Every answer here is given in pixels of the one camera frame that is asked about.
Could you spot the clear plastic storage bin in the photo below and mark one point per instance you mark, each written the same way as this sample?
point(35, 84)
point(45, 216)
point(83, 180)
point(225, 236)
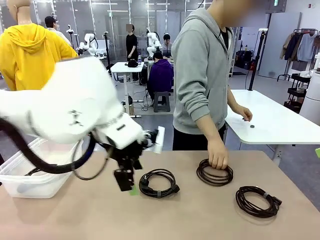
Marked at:
point(37, 187)

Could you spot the beige mannequin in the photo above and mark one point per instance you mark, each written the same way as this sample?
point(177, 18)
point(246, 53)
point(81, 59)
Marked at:
point(21, 12)

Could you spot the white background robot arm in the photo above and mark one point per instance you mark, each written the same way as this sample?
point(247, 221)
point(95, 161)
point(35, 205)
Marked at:
point(152, 37)
point(88, 38)

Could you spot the white cylindrical appliance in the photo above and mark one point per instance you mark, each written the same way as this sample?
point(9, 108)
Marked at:
point(312, 105)

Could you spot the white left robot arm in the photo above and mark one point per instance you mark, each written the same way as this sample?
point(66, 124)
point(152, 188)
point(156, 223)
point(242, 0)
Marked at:
point(75, 100)

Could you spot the person's right hand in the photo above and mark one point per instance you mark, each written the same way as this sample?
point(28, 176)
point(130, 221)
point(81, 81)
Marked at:
point(217, 155)

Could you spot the white background desk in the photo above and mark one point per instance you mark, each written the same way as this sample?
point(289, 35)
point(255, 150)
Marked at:
point(125, 66)

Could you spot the grey step stool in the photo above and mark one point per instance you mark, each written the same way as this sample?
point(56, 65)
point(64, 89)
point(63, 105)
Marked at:
point(161, 100)

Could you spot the background person black clothes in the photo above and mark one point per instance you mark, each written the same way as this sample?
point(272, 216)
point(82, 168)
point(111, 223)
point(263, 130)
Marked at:
point(131, 45)

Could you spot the background person black cap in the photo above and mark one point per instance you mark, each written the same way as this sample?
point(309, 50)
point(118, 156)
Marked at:
point(52, 23)

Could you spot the black pole stand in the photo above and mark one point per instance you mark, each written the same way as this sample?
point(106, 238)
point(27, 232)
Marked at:
point(257, 57)

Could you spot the wooden shoe rack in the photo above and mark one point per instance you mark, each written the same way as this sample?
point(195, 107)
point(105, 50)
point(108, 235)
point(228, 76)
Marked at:
point(232, 67)

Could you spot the seated background person black hair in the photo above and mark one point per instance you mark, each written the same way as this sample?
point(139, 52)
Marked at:
point(167, 41)

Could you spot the person's left forearm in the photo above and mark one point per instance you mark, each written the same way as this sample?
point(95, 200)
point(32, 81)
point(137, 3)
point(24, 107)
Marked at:
point(232, 100)

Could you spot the person in grey hoodie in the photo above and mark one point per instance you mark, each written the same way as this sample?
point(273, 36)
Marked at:
point(200, 75)

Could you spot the white table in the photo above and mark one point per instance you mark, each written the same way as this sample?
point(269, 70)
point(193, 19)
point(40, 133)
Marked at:
point(275, 120)

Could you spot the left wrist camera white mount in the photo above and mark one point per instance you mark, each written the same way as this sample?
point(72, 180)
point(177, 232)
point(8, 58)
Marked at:
point(160, 140)

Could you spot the black luggage bags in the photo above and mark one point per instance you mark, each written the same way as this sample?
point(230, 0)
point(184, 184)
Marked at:
point(243, 60)

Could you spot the person's right forearm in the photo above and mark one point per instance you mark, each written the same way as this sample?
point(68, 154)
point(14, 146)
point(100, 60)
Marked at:
point(208, 130)

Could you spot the yellow hoodie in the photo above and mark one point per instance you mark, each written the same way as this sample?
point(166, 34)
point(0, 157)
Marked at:
point(27, 57)

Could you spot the person's left hand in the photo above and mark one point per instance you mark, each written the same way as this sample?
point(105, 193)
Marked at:
point(243, 112)

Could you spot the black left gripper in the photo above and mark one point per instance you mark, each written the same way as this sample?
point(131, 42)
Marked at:
point(125, 155)

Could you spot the background person purple hoodie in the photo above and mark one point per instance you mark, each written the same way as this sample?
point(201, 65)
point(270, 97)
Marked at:
point(161, 72)

